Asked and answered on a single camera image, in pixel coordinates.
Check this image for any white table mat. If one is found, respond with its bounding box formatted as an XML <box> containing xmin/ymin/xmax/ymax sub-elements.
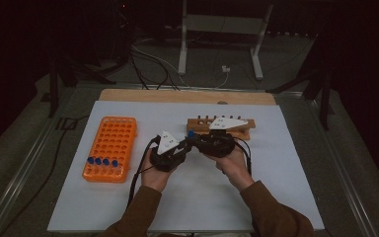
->
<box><xmin>47</xmin><ymin>100</ymin><xmax>325</xmax><ymax>233</ymax></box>

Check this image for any grey metal stand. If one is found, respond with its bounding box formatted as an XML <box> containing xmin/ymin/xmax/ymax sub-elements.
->
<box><xmin>177</xmin><ymin>0</ymin><xmax>274</xmax><ymax>81</ymax></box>

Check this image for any long black floor cable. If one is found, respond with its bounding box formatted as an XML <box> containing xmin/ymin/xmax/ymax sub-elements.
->
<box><xmin>0</xmin><ymin>114</ymin><xmax>92</xmax><ymax>236</ymax></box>

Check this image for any hand-held gripper cable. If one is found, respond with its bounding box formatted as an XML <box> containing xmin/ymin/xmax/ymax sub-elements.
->
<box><xmin>126</xmin><ymin>135</ymin><xmax>162</xmax><ymax>207</ymax></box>
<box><xmin>234</xmin><ymin>137</ymin><xmax>254</xmax><ymax>176</ymax></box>

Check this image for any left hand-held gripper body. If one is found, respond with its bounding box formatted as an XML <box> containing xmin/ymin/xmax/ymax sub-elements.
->
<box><xmin>149</xmin><ymin>130</ymin><xmax>190</xmax><ymax>173</ymax></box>

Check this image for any white plug cable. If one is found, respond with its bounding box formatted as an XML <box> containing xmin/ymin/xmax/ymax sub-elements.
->
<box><xmin>214</xmin><ymin>71</ymin><xmax>230</xmax><ymax>89</ymax></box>

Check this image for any metal floor rail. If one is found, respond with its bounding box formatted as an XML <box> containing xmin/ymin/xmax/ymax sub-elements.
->
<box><xmin>304</xmin><ymin>97</ymin><xmax>379</xmax><ymax>237</ymax></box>
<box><xmin>0</xmin><ymin>98</ymin><xmax>77</xmax><ymax>237</ymax></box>

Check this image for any wooden test tube rack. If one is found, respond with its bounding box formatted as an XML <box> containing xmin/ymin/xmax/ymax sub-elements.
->
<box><xmin>186</xmin><ymin>115</ymin><xmax>257</xmax><ymax>141</ymax></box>

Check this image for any black tripod stand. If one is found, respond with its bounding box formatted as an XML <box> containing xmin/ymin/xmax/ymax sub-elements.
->
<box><xmin>47</xmin><ymin>53</ymin><xmax>116</xmax><ymax>119</ymax></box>
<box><xmin>265</xmin><ymin>31</ymin><xmax>336</xmax><ymax>131</ymax></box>

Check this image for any black floor bracket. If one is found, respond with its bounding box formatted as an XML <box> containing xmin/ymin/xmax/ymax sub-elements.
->
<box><xmin>56</xmin><ymin>117</ymin><xmax>79</xmax><ymax>131</ymax></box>

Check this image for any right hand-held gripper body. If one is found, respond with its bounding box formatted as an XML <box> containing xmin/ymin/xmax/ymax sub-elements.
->
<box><xmin>197</xmin><ymin>118</ymin><xmax>249</xmax><ymax>158</ymax></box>

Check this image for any white floor cable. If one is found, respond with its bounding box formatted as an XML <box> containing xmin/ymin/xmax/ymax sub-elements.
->
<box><xmin>131</xmin><ymin>43</ymin><xmax>191</xmax><ymax>88</ymax></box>

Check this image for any person's right hand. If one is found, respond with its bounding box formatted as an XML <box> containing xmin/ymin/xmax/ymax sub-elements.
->
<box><xmin>205</xmin><ymin>146</ymin><xmax>256</xmax><ymax>193</ymax></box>

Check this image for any person's left hand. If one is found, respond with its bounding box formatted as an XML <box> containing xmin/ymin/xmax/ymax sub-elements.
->
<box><xmin>140</xmin><ymin>147</ymin><xmax>186</xmax><ymax>194</ymax></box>

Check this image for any orange plastic tube rack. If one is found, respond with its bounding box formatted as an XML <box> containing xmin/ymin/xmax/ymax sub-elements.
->
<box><xmin>82</xmin><ymin>116</ymin><xmax>138</xmax><ymax>184</ymax></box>

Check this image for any right hand-held gripper cable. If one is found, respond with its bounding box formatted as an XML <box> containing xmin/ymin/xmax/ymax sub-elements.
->
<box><xmin>234</xmin><ymin>137</ymin><xmax>254</xmax><ymax>176</ymax></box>

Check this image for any left hand-held gripper cable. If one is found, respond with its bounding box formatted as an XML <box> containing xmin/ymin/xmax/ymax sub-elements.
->
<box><xmin>126</xmin><ymin>135</ymin><xmax>162</xmax><ymax>207</ymax></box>

